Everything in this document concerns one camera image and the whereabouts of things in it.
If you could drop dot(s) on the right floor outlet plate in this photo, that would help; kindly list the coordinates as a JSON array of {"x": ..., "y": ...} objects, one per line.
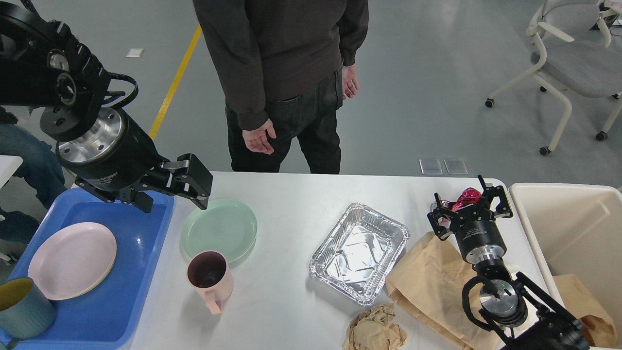
[{"x": 455, "y": 166}]

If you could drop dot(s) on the white grey office chair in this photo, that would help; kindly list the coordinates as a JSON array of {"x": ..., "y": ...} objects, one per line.
[{"x": 572, "y": 42}]

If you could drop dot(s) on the brown paper bag in bin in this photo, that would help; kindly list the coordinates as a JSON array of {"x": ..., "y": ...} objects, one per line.
[{"x": 599, "y": 327}]

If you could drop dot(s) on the standing person's right hand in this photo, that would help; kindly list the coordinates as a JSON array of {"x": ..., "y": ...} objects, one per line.
[{"x": 258, "y": 140}]

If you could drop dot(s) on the standing person in black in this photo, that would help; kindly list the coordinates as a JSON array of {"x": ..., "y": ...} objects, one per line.
[{"x": 283, "y": 60}]

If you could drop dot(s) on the left floor outlet plate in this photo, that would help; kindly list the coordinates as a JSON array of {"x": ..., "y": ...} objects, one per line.
[{"x": 431, "y": 166}]

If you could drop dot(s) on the standing person's left hand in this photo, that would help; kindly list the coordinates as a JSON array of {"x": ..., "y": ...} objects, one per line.
[{"x": 350, "y": 84}]

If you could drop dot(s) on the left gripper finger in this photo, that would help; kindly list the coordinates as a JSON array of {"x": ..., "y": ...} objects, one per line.
[
  {"x": 141, "y": 201},
  {"x": 189, "y": 179}
]

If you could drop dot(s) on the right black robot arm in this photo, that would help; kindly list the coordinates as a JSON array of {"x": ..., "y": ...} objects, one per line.
[{"x": 508, "y": 304}]

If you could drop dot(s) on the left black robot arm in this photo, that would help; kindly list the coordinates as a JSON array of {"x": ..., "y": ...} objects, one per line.
[{"x": 51, "y": 68}]

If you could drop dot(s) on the dark green mug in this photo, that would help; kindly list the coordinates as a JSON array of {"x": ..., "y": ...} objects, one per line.
[{"x": 24, "y": 311}]

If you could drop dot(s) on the beige plastic bin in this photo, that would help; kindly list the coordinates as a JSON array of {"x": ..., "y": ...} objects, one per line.
[{"x": 575, "y": 229}]

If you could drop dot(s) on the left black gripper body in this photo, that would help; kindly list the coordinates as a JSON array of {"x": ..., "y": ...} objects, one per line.
[{"x": 112, "y": 157}]

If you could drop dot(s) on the red foil wrapper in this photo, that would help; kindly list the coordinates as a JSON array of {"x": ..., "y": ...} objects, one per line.
[{"x": 469, "y": 196}]

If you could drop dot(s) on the green plate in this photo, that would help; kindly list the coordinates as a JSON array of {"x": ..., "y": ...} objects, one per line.
[{"x": 226, "y": 226}]

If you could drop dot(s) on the blue plastic tray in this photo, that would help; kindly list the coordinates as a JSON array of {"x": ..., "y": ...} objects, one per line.
[{"x": 106, "y": 317}]

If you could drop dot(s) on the pink plate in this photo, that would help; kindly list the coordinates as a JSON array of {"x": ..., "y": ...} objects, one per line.
[{"x": 73, "y": 261}]

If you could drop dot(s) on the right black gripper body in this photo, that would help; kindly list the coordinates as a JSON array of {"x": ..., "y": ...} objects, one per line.
[{"x": 478, "y": 237}]

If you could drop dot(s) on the crumpled brown paper ball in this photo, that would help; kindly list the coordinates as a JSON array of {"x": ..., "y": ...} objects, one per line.
[{"x": 375, "y": 329}]

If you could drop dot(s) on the aluminium foil tray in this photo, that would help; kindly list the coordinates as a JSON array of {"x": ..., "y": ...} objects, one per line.
[{"x": 359, "y": 252}]

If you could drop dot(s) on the floor outlet plate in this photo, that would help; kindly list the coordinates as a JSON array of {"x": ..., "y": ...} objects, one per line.
[
  {"x": 455, "y": 166},
  {"x": 431, "y": 166}
]

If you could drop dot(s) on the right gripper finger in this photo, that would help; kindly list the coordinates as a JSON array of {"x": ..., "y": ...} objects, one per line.
[
  {"x": 444, "y": 222},
  {"x": 492, "y": 203}
]

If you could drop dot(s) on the pink mug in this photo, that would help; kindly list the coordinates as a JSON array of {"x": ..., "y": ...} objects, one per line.
[{"x": 210, "y": 275}]

